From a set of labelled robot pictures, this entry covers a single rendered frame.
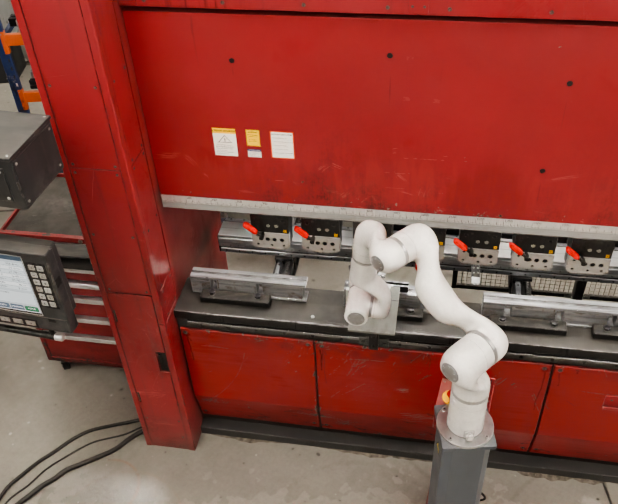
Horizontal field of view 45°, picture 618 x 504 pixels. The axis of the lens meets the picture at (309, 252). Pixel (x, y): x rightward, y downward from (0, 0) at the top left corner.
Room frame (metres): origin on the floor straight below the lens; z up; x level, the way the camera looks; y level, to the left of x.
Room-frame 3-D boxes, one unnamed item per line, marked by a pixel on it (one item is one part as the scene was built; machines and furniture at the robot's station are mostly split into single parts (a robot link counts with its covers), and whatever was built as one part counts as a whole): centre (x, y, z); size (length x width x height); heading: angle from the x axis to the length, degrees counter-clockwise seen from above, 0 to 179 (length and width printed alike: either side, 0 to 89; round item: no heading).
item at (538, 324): (2.06, -0.86, 0.89); 0.30 x 0.05 x 0.03; 78
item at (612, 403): (1.88, -1.25, 0.59); 0.15 x 0.02 x 0.07; 78
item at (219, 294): (2.31, 0.32, 0.89); 0.30 x 0.05 x 0.03; 78
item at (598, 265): (2.08, -1.04, 1.26); 0.15 x 0.09 x 0.17; 78
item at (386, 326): (2.10, -0.25, 1.00); 0.26 x 0.18 x 0.01; 168
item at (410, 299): (2.23, -0.33, 0.92); 0.39 x 0.06 x 0.10; 78
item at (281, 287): (2.35, 0.26, 0.92); 0.50 x 0.06 x 0.10; 78
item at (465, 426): (1.52, -0.49, 1.09); 0.19 x 0.19 x 0.18
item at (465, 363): (1.50, -0.47, 1.30); 0.19 x 0.12 x 0.24; 128
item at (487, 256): (2.16, -0.64, 1.26); 0.15 x 0.09 x 0.17; 78
